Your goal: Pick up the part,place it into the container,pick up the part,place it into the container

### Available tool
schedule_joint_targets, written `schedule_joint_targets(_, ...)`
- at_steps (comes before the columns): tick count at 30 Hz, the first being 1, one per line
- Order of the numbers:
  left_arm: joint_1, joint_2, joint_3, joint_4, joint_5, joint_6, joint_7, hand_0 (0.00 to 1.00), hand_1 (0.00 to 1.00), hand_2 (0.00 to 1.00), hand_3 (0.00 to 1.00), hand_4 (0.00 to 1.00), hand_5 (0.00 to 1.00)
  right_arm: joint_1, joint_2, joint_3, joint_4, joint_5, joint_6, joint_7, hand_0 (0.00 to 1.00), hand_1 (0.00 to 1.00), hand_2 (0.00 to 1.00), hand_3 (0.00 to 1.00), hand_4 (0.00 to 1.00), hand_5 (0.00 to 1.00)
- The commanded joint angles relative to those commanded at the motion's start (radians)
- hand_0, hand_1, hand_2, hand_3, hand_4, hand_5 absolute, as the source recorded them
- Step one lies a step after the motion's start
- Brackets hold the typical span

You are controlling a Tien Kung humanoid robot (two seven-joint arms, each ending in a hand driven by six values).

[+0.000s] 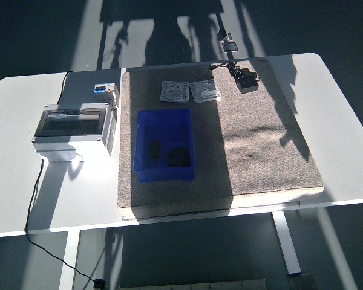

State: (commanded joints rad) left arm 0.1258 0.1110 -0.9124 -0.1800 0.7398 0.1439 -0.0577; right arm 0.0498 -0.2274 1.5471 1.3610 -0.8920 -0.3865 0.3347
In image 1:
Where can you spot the black hex nut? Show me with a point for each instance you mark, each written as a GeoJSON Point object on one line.
{"type": "Point", "coordinates": [179, 157]}
{"type": "Point", "coordinates": [155, 149]}

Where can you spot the blue plastic box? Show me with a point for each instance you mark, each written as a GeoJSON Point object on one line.
{"type": "Point", "coordinates": [166, 176]}

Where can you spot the white socket panel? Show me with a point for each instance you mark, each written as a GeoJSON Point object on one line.
{"type": "Point", "coordinates": [205, 90]}
{"type": "Point", "coordinates": [174, 92]}

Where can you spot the grey-brown mat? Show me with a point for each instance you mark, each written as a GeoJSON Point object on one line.
{"type": "Point", "coordinates": [254, 145]}

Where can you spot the black power adapter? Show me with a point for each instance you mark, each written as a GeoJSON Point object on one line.
{"type": "Point", "coordinates": [248, 83]}

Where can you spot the blue and white circuit breaker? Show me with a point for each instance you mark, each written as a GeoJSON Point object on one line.
{"type": "Point", "coordinates": [103, 88]}

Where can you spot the black floor connector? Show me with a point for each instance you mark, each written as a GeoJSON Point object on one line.
{"type": "Point", "coordinates": [221, 34]}

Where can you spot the white table leg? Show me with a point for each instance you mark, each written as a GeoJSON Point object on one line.
{"type": "Point", "coordinates": [68, 262]}
{"type": "Point", "coordinates": [289, 247]}

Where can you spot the grey metal foot plate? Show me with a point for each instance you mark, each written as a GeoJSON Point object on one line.
{"type": "Point", "coordinates": [301, 281]}

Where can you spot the grey electrical enclosure box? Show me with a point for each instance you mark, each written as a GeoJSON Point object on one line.
{"type": "Point", "coordinates": [72, 133]}

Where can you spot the grey metal base plate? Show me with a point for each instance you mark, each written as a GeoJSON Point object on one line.
{"type": "Point", "coordinates": [190, 285]}

